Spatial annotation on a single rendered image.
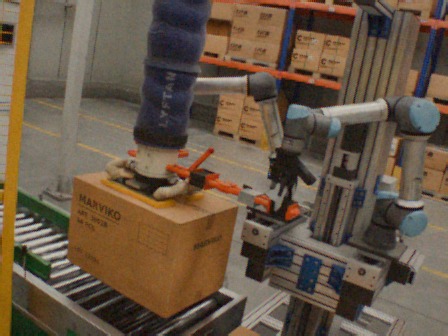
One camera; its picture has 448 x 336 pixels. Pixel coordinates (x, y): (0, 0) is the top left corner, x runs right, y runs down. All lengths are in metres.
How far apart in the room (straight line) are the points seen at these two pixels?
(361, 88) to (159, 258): 1.16
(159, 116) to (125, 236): 0.49
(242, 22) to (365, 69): 7.85
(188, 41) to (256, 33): 7.96
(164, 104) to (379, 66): 0.97
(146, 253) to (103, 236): 0.24
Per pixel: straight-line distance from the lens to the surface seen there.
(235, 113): 9.92
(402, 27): 2.17
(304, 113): 1.56
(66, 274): 2.39
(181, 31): 1.79
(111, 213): 1.91
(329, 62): 9.12
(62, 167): 4.98
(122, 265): 1.93
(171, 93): 1.81
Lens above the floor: 1.68
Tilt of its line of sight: 13 degrees down
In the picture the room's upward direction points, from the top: 11 degrees clockwise
